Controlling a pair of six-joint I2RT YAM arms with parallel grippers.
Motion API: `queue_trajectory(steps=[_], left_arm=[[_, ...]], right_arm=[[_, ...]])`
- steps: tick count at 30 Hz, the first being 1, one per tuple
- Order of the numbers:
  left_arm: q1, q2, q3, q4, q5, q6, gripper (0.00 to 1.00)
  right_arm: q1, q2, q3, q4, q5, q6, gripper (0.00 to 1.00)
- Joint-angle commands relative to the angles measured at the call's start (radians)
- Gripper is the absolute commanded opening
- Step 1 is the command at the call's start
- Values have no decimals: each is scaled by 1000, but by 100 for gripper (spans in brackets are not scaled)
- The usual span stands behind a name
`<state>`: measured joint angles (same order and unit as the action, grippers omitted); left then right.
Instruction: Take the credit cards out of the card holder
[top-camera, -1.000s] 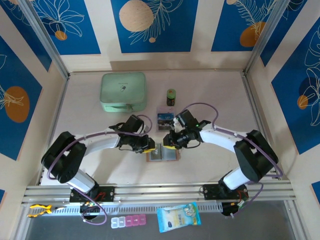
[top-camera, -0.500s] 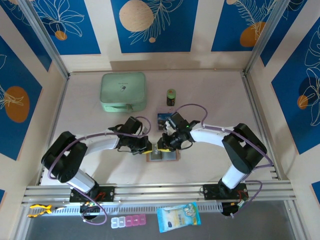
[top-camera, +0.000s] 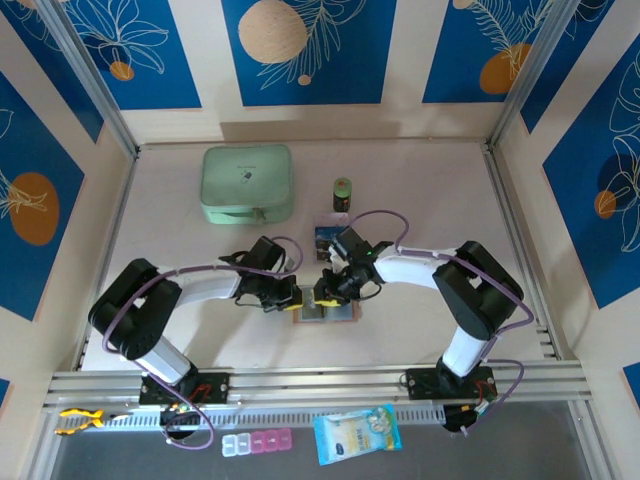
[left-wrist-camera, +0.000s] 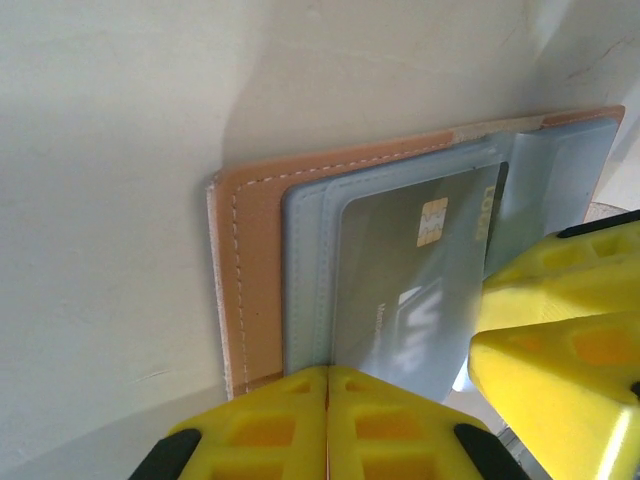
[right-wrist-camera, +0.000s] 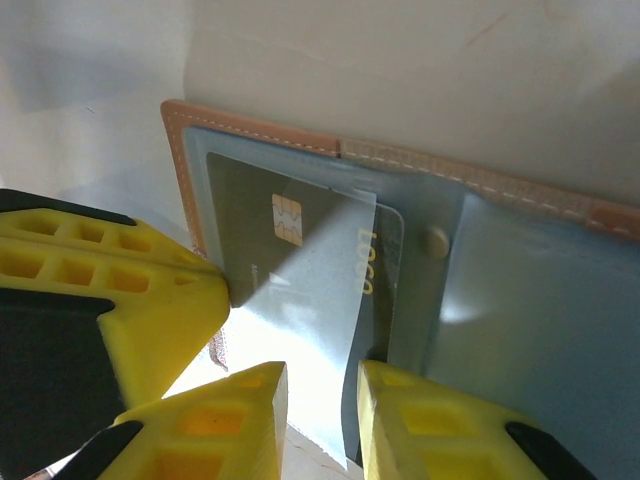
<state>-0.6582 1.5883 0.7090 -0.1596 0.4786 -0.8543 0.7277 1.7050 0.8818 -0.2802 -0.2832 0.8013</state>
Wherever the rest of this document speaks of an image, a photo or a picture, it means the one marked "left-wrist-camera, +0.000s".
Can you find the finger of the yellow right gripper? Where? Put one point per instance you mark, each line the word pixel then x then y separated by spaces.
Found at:
pixel 575 285
pixel 575 390

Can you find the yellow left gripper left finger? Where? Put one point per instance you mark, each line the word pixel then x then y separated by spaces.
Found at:
pixel 270 425

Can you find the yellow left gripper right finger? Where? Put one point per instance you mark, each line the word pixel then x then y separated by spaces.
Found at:
pixel 385 425

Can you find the grey credit card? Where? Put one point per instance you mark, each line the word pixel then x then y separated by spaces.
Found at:
pixel 390 260

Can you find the tan leather card holder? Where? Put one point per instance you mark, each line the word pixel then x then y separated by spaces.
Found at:
pixel 260 250

